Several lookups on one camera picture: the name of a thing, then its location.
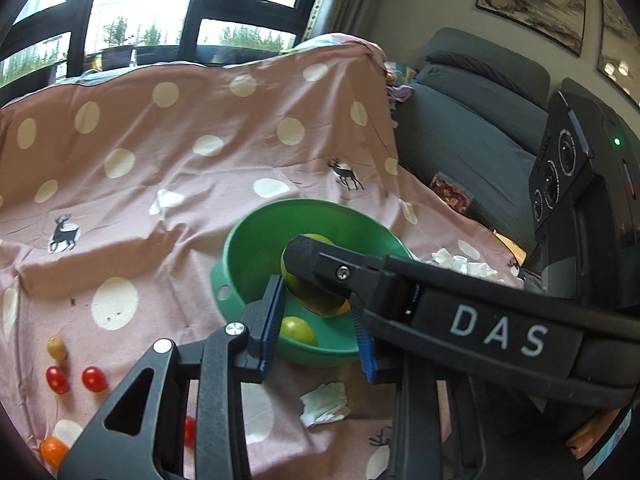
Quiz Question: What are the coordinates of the yellow paper bag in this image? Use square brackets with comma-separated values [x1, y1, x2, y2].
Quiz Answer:
[492, 230, 528, 261]

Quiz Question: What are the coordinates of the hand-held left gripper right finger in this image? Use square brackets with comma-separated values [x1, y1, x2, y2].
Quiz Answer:
[350, 305, 446, 480]

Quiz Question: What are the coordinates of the green plastic bowl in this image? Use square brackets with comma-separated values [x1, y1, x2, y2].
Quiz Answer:
[210, 199, 416, 367]

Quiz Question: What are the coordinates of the twisted crumpled white tissue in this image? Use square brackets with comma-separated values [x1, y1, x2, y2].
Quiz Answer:
[462, 260, 501, 282]

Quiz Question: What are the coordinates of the light blue bedding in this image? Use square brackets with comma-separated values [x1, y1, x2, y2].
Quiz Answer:
[282, 32, 361, 56]

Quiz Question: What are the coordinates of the patterned curtain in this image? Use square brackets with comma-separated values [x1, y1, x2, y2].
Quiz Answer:
[300, 0, 346, 46]

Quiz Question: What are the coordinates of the small yellow-green fruit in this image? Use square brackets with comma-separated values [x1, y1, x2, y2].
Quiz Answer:
[279, 316, 317, 346]

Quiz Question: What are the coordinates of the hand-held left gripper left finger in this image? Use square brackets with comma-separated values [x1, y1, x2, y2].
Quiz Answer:
[57, 274, 288, 480]

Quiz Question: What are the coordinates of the long crumpled white tissue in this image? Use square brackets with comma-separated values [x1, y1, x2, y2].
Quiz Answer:
[431, 247, 469, 269]

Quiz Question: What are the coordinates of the black-framed window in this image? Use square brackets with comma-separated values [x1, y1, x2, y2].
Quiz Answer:
[0, 0, 333, 96]

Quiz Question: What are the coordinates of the grey-green sofa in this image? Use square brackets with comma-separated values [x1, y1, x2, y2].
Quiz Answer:
[387, 27, 556, 271]

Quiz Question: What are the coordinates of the clear packet of dried petals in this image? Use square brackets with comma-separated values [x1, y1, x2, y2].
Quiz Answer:
[430, 172, 473, 216]

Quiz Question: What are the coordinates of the pile of pastel clothes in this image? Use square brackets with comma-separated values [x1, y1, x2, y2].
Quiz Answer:
[382, 60, 418, 106]

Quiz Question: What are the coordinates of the large green round fruit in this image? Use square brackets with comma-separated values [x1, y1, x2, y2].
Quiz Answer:
[280, 232, 351, 318]

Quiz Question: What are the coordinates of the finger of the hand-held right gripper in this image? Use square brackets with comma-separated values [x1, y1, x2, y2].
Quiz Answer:
[282, 234, 426, 321]

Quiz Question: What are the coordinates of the pink dotted deer-print blanket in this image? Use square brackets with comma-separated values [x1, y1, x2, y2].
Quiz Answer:
[0, 32, 526, 480]

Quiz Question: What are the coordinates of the white tissue sheet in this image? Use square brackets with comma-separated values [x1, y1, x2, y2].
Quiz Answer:
[299, 381, 352, 428]

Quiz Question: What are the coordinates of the yellow-orange round fruit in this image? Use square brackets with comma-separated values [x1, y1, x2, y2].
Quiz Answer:
[40, 436, 70, 471]

